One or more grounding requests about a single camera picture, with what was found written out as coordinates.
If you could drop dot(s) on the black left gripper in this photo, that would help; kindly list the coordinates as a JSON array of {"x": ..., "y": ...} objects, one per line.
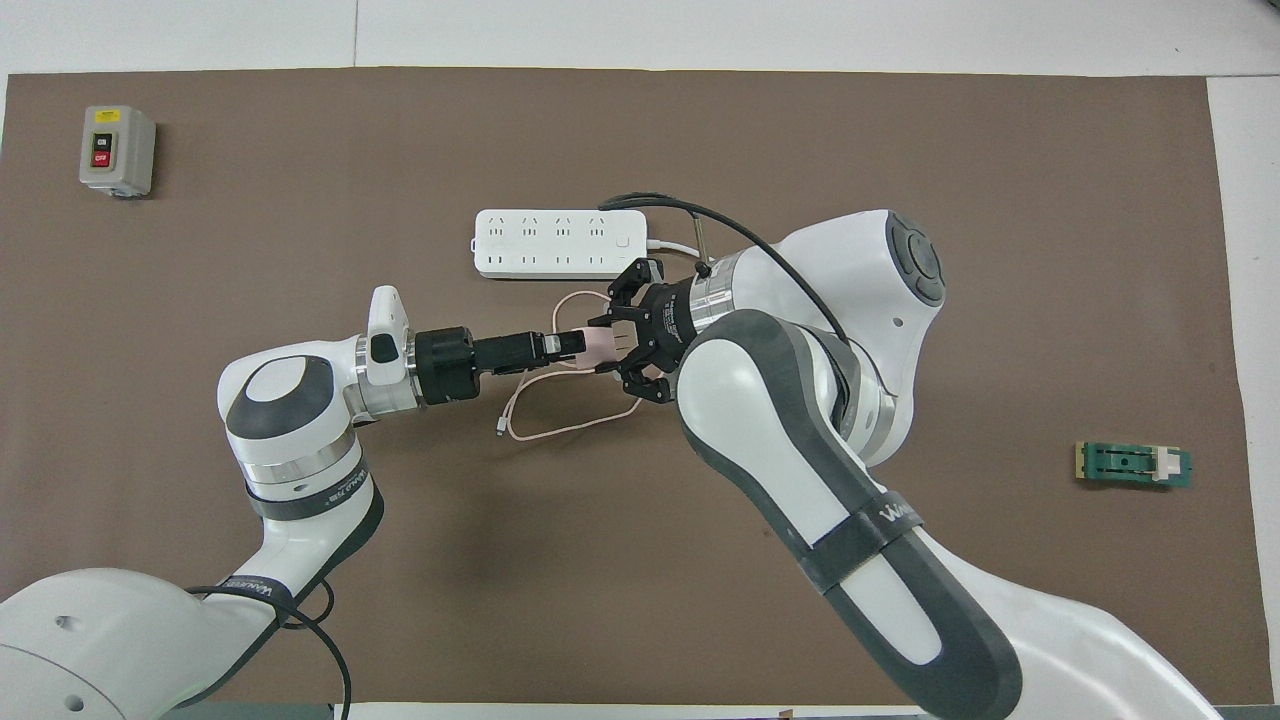
[{"x": 445, "y": 365}]

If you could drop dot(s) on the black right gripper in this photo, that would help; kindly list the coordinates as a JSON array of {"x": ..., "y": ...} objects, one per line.
[{"x": 668, "y": 328}]

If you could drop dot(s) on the pink charger adapter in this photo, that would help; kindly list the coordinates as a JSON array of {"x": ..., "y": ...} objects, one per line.
[{"x": 603, "y": 347}]

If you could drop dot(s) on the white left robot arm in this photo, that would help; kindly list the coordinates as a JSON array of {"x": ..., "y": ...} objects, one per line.
[{"x": 280, "y": 400}]

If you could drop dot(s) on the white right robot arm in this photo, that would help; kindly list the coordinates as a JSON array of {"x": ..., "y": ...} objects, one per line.
[{"x": 800, "y": 450}]

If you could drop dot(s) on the white power strip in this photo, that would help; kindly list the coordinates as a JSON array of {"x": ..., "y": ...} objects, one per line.
[{"x": 560, "y": 245}]

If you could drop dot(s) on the brown paper table mat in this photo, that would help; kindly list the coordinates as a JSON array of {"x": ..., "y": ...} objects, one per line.
[{"x": 560, "y": 600}]

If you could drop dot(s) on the green circuit board block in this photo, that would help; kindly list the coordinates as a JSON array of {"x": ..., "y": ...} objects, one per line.
[{"x": 1130, "y": 465}]

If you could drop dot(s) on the grey on-off switch box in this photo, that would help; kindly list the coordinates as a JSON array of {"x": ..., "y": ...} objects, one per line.
[{"x": 115, "y": 150}]

